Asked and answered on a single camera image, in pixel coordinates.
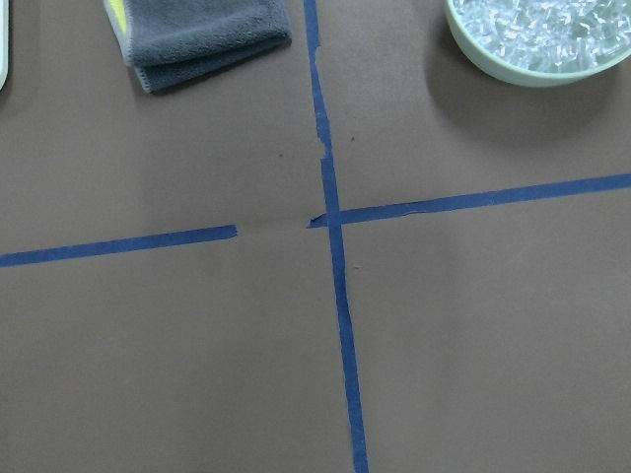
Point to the grey folded cloth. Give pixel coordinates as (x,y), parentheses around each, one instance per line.
(168,43)

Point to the green bowl of ice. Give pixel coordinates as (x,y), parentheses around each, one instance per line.
(541,44)

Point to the cream bear serving tray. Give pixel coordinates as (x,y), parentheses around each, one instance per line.
(4,37)

